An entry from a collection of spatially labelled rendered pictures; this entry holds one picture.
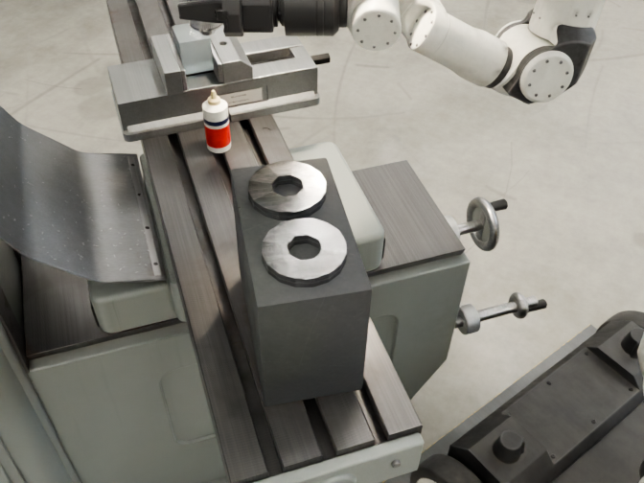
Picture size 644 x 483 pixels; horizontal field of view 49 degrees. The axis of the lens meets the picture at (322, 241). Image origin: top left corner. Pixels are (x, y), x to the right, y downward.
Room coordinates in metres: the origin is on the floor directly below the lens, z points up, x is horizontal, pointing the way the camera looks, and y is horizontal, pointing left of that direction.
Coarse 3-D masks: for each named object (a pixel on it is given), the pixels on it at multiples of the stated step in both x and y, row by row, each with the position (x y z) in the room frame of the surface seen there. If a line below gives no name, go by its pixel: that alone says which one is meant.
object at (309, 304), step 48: (240, 192) 0.61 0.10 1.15; (288, 192) 0.62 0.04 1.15; (336, 192) 0.62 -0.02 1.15; (240, 240) 0.59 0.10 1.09; (288, 240) 0.52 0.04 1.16; (336, 240) 0.53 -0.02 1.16; (288, 288) 0.47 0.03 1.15; (336, 288) 0.47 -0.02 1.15; (288, 336) 0.45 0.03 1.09; (336, 336) 0.46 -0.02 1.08; (288, 384) 0.45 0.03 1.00; (336, 384) 0.46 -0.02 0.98
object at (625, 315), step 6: (618, 312) 0.93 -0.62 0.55; (624, 312) 0.92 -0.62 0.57; (630, 312) 0.91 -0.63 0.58; (636, 312) 0.91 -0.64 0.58; (642, 312) 0.90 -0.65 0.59; (612, 318) 0.91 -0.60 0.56; (618, 318) 0.90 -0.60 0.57; (624, 318) 0.90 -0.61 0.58; (630, 318) 0.89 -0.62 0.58; (636, 318) 0.89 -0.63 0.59; (642, 318) 0.88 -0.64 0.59; (606, 324) 0.91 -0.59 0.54; (636, 324) 0.87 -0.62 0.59; (642, 324) 0.87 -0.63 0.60
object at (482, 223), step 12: (480, 204) 1.08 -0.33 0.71; (492, 204) 1.08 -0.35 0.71; (504, 204) 1.08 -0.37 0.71; (444, 216) 1.07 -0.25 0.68; (468, 216) 1.11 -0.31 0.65; (480, 216) 1.08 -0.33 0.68; (492, 216) 1.05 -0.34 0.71; (456, 228) 1.03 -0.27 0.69; (468, 228) 1.05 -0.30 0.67; (480, 228) 1.06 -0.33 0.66; (492, 228) 1.03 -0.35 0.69; (480, 240) 1.07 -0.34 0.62; (492, 240) 1.02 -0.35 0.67
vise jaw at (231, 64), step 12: (216, 36) 1.10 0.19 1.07; (228, 36) 1.10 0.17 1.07; (216, 48) 1.06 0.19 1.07; (228, 48) 1.06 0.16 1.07; (240, 48) 1.08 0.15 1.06; (216, 60) 1.02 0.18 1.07; (228, 60) 1.02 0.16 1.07; (240, 60) 1.03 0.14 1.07; (216, 72) 1.03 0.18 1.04; (228, 72) 1.02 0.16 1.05; (240, 72) 1.03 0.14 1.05; (252, 72) 1.03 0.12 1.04
